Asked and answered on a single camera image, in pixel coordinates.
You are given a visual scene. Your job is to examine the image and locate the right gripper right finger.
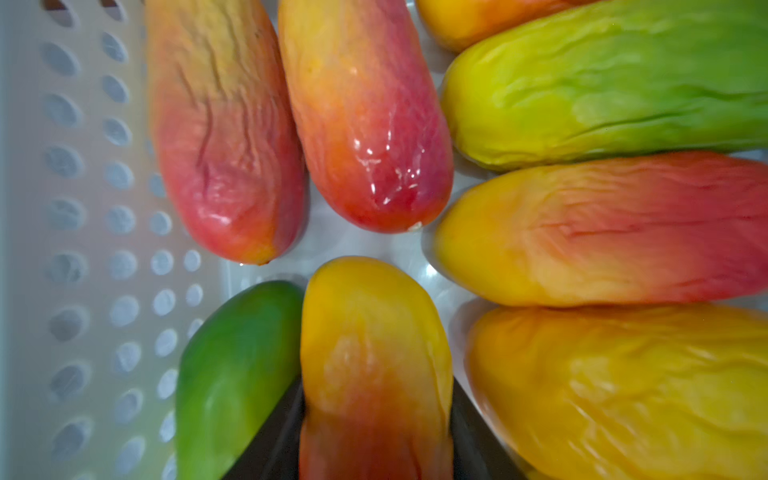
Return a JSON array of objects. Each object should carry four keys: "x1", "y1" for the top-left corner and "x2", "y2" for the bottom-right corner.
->
[{"x1": 450, "y1": 380, "x2": 526, "y2": 480}]

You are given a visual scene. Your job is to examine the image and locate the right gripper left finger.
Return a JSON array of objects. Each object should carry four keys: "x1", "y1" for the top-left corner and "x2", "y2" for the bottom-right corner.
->
[{"x1": 222, "y1": 377, "x2": 305, "y2": 480}]

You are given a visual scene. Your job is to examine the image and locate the red orange long mango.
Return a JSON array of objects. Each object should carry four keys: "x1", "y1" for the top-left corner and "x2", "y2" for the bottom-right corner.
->
[{"x1": 433, "y1": 151, "x2": 767, "y2": 307}]

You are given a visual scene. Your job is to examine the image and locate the red yellow mango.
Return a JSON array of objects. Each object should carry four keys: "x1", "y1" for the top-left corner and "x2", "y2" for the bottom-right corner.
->
[{"x1": 278, "y1": 1, "x2": 454, "y2": 234}]

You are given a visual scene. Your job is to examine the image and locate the green yellow mango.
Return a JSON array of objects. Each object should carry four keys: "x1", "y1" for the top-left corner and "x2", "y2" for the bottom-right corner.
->
[{"x1": 441, "y1": 1, "x2": 767, "y2": 171}]

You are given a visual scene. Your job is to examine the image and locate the white perforated plastic basket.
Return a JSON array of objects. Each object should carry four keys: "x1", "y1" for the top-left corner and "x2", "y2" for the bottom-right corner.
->
[{"x1": 0, "y1": 0, "x2": 768, "y2": 480}]

